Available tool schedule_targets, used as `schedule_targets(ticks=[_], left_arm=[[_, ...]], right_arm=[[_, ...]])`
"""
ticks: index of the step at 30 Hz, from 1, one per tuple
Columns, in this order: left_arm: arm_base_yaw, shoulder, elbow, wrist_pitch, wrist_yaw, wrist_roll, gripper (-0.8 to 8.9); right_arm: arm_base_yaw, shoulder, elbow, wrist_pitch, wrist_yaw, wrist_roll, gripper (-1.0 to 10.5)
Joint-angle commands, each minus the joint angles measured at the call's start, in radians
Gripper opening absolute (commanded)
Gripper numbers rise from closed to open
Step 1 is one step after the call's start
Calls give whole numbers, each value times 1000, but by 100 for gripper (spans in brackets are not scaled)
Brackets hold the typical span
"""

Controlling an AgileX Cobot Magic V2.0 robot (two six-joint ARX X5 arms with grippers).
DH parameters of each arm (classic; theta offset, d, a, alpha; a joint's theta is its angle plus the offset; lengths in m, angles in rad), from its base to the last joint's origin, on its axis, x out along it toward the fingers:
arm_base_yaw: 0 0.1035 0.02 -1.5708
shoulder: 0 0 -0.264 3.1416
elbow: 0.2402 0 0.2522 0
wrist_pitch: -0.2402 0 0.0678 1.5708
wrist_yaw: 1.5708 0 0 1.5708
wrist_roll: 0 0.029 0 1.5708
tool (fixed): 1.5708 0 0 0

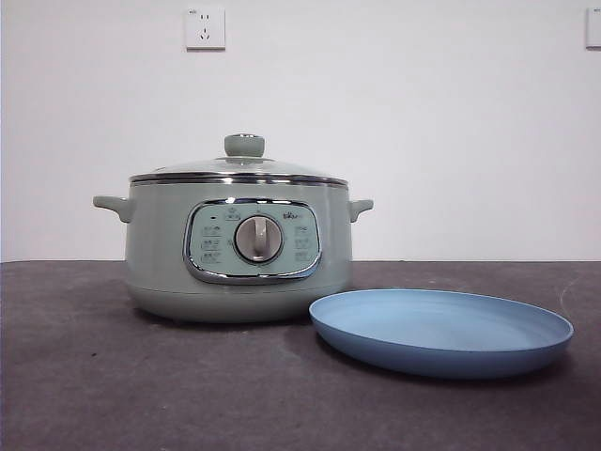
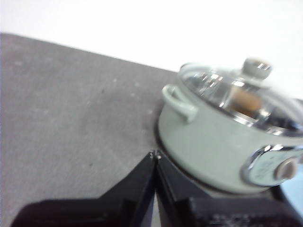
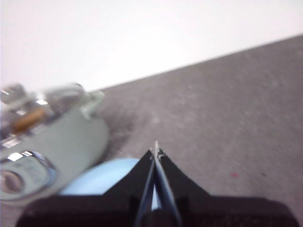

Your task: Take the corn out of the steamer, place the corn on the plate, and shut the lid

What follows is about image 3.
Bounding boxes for sage green electric steamer pot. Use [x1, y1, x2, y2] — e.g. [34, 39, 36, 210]
[0, 82, 111, 209]

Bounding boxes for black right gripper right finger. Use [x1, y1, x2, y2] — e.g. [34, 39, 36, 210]
[154, 141, 300, 227]

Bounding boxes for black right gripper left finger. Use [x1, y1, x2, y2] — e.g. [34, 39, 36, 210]
[15, 148, 156, 227]

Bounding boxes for blue round plate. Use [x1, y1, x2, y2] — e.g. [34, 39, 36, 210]
[59, 157, 164, 211]

